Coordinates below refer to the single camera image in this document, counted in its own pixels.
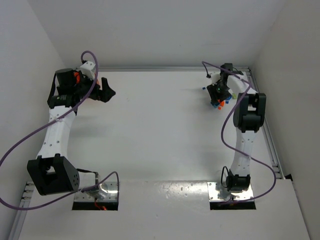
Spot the orange divided round container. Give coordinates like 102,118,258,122
72,71,93,88

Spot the small blue curved lego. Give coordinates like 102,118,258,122
211,102,220,109

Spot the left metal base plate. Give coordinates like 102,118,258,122
73,181,118,204

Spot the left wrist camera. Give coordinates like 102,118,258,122
79,61,96,79

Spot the aluminium table edge rail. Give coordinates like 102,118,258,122
246,67,285,180

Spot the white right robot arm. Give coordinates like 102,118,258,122
206,63,267,192

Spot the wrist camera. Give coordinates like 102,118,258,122
209,73,221,85
79,61,96,79

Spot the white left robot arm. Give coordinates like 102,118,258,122
27,68,116,196

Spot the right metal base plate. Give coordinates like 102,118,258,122
207,181,254,203

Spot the metal base plate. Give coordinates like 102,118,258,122
207,181,254,203
73,181,118,204

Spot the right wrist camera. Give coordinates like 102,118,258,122
209,73,221,85

